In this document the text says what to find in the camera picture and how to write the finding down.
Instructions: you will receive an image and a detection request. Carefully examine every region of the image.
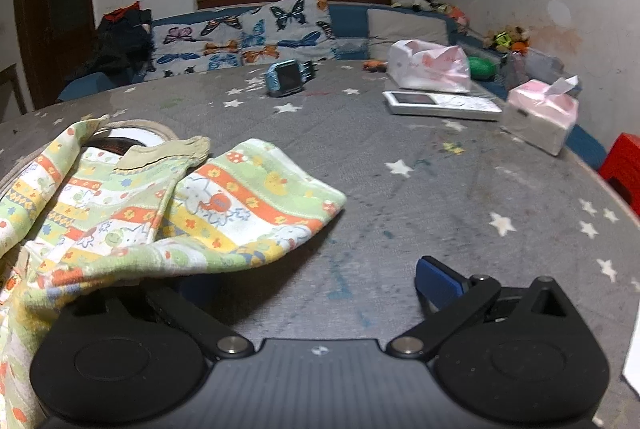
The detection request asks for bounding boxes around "blue toy smartwatch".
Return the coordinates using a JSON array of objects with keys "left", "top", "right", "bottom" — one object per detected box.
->
[{"left": 265, "top": 60, "right": 320, "bottom": 98}]

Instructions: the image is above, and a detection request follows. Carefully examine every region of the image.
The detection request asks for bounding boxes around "wooden side table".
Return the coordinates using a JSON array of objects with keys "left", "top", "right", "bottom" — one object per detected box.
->
[{"left": 0, "top": 64, "right": 26, "bottom": 117}]

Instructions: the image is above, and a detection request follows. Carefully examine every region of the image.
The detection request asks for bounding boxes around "round built-in induction cooker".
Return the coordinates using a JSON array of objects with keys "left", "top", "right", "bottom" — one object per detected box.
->
[{"left": 85, "top": 120, "right": 172, "bottom": 157}]

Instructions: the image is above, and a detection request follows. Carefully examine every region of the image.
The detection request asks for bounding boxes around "green ball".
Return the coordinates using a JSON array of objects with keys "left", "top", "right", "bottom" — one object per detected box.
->
[{"left": 467, "top": 56, "right": 497, "bottom": 80}]

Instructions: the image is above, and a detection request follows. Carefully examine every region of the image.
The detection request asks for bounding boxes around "red plastic stool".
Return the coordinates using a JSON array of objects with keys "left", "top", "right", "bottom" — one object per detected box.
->
[{"left": 597, "top": 133, "right": 640, "bottom": 210}]

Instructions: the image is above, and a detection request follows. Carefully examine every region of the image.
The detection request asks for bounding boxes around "dark wooden door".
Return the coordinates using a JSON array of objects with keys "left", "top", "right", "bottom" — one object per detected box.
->
[{"left": 12, "top": 0, "right": 96, "bottom": 110}]

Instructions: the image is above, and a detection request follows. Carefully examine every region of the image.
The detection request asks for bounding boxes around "plain grey cushion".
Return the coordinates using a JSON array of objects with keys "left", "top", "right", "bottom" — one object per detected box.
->
[{"left": 366, "top": 7, "right": 451, "bottom": 60}]

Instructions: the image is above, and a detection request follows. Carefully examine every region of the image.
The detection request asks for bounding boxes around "white pink-print plastic bag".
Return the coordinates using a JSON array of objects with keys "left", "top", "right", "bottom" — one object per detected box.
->
[{"left": 387, "top": 40, "right": 472, "bottom": 92}]

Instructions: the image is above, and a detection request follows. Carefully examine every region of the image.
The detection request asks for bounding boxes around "pile of dark clothes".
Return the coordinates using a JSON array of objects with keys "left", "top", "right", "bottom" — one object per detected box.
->
[{"left": 65, "top": 1, "right": 156, "bottom": 84}]

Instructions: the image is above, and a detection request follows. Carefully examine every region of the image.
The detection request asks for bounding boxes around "pile of small colourful toys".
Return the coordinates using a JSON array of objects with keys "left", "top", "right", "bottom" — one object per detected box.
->
[{"left": 482, "top": 26, "right": 531, "bottom": 54}]

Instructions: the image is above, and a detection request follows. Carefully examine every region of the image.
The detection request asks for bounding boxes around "white paper sheet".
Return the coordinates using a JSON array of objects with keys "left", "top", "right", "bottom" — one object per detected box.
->
[{"left": 621, "top": 341, "right": 640, "bottom": 395}]

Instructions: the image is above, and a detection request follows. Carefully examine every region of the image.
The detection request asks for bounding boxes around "colourful patterned baby garment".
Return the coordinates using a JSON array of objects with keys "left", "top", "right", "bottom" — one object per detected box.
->
[{"left": 0, "top": 114, "right": 348, "bottom": 429}]

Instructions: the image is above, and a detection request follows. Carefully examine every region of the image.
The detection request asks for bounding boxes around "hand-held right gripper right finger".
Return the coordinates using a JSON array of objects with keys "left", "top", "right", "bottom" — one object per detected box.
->
[{"left": 387, "top": 255, "right": 571, "bottom": 360}]

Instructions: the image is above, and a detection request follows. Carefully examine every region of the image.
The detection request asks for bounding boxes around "blue sofa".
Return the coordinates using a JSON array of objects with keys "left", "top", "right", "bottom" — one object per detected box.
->
[{"left": 57, "top": 1, "right": 621, "bottom": 170}]

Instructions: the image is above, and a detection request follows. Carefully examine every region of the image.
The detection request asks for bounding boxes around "grey star-print tablecloth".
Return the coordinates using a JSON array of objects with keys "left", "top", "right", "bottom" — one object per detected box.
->
[{"left": 0, "top": 59, "right": 640, "bottom": 429}]

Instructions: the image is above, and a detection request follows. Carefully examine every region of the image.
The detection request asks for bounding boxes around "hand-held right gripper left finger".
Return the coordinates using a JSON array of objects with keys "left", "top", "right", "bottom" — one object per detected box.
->
[{"left": 144, "top": 285, "right": 255, "bottom": 360}]

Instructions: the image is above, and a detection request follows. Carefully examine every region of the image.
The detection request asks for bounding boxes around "pink tissue pack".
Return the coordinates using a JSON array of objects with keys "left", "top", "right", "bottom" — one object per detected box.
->
[{"left": 501, "top": 76, "right": 581, "bottom": 156}]

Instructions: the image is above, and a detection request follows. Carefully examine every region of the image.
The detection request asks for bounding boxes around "orange plush toy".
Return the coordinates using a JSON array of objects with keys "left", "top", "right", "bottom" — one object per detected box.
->
[{"left": 435, "top": 1, "right": 471, "bottom": 32}]

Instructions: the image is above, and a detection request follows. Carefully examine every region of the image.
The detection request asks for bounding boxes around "clear plastic container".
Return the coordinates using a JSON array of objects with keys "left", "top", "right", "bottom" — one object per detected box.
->
[{"left": 502, "top": 46, "right": 566, "bottom": 92}]

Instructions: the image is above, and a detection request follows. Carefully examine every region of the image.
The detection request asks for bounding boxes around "white flat electronic device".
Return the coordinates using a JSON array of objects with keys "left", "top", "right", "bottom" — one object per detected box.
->
[{"left": 382, "top": 91, "right": 502, "bottom": 120}]

